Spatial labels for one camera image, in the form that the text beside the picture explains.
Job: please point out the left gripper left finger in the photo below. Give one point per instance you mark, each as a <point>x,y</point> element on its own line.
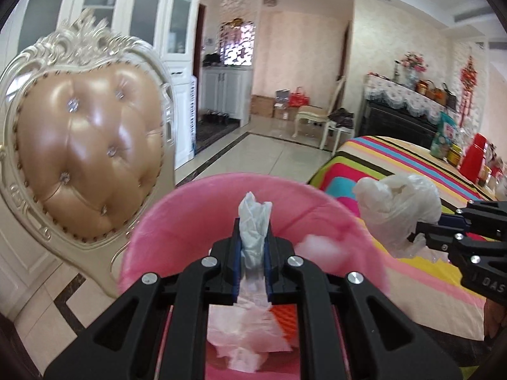
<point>156,329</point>

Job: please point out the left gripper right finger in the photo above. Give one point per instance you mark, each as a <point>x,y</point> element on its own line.
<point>347,328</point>

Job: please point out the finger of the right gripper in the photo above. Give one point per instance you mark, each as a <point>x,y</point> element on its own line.
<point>486,219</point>
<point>451,240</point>

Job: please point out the white plastic bag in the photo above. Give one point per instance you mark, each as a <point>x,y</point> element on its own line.
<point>392,207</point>

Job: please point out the white tissue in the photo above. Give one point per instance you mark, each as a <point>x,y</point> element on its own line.
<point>245,333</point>

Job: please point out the orange foam net front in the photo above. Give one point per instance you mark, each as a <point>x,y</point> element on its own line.
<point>286,316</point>

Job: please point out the white foam block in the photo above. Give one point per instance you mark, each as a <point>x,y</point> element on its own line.
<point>330,256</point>

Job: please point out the pink lined trash bin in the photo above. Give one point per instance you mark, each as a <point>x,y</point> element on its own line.
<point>183,226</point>

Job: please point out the person's right hand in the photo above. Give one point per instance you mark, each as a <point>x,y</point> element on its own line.
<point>495,317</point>

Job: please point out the white ceramic pitcher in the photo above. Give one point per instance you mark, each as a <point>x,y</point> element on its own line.
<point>500,188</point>

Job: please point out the yellow-lid jar right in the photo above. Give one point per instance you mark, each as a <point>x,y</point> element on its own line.
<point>484,176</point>

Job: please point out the yellow-lid jar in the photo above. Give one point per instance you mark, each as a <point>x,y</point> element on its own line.
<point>484,176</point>
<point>454,155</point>

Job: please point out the red thermos jug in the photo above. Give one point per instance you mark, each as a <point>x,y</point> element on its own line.
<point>473,159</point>

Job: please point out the yellow-lid jar left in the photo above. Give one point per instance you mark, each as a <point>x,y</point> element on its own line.
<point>454,155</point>

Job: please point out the teal snack bag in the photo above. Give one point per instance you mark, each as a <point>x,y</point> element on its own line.
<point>444,137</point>

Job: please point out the black handbag on piano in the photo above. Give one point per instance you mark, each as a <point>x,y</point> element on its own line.
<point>450,98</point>

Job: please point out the wicker basket on piano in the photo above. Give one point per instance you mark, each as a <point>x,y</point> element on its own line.
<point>429,90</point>

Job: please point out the black piano with lace cover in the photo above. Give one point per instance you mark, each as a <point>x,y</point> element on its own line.
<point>390,109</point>

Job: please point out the red chinese knot ornament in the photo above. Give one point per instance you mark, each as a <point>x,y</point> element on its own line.
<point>468,80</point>

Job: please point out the flower vase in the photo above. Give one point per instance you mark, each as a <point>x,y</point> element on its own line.
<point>414,66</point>

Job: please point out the cream side chair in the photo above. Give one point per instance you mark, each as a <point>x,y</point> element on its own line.
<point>318,115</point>

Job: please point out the red gift bag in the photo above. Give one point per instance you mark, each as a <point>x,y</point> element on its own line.
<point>298,98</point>

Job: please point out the tufted beige chair left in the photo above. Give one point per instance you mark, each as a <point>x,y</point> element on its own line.
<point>87,143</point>

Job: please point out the cardboard box on floor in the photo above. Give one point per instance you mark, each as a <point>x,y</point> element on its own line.
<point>262,106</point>

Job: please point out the white low shoe cabinet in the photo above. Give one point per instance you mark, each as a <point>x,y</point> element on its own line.
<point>227,90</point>

